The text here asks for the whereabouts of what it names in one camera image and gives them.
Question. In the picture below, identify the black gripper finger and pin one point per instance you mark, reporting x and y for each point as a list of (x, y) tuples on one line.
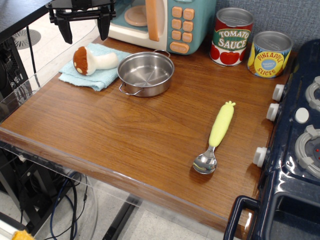
[(65, 30), (103, 23)]

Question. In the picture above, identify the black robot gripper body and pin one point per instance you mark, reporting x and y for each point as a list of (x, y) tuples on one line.
[(81, 10)]

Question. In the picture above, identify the yellow handled metal spoon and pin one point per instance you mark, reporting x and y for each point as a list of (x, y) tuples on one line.
[(206, 162)]

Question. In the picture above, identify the plush mushroom toy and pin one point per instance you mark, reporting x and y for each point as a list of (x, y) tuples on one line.
[(85, 63)]

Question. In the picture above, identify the black desk at left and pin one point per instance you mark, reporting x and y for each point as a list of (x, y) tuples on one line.
[(17, 14)]

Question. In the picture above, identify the light blue folded cloth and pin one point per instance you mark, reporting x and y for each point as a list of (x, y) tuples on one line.
[(100, 79)]

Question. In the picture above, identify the small steel pot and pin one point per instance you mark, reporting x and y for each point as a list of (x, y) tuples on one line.
[(146, 74)]

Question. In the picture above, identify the teal toy microwave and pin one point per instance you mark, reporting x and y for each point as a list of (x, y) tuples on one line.
[(176, 26)]

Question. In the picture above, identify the tomato sauce can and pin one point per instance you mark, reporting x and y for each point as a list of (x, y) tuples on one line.
[(231, 34)]

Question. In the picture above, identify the pineapple slices can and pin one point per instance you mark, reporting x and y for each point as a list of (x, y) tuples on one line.
[(269, 54)]

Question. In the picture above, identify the clear acrylic table guard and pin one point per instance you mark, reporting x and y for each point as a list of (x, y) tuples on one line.
[(63, 127)]

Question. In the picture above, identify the white stove knob rear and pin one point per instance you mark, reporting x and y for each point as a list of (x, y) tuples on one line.
[(278, 92)]

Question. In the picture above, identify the white stove knob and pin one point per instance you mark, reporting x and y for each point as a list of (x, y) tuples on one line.
[(272, 111), (259, 156), (278, 92)]

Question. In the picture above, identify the white stove knob middle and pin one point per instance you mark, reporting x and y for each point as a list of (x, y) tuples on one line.
[(272, 111)]

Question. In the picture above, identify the white stove knob front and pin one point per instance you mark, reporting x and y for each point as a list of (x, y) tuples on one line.
[(259, 156)]

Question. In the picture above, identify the yellow object bottom corner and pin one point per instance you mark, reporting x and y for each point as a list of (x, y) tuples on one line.
[(22, 235)]

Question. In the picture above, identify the dark blue toy stove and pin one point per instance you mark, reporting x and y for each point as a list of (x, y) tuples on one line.
[(288, 204)]

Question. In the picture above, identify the black table leg frame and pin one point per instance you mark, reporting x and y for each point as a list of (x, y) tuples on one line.
[(122, 217)]

